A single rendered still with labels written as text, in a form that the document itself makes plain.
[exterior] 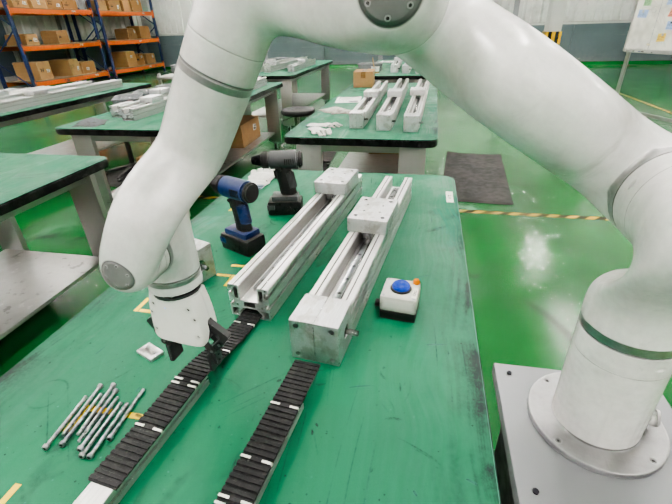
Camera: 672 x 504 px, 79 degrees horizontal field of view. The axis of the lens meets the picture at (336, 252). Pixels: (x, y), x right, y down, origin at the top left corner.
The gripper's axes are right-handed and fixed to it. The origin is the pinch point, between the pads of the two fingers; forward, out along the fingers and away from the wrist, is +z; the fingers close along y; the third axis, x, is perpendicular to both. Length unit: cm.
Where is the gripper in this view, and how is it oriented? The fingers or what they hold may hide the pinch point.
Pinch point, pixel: (195, 355)
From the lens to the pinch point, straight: 80.6
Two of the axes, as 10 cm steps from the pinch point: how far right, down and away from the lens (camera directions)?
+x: 3.1, -4.7, 8.3
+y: 9.5, 1.3, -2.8
